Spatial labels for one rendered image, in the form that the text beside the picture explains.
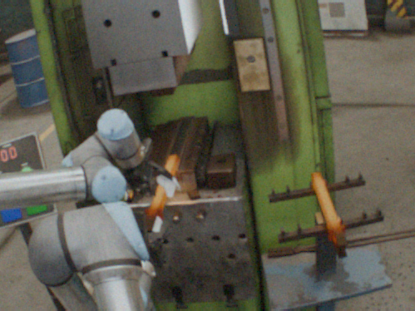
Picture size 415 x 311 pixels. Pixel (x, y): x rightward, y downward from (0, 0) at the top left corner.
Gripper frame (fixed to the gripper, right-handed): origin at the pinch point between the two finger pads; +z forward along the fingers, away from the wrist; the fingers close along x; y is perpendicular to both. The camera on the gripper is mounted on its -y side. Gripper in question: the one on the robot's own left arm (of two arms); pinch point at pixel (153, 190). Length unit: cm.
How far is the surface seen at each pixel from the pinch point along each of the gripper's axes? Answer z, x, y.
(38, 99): 283, -250, -306
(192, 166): 16.2, 7.0, -17.1
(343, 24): 338, 128, -427
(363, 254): 36, 61, 11
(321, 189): 12.8, 46.6, -2.8
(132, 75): -14.0, -5.2, -31.4
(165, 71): -13.6, 5.0, -31.1
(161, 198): 4.3, 1.1, 0.3
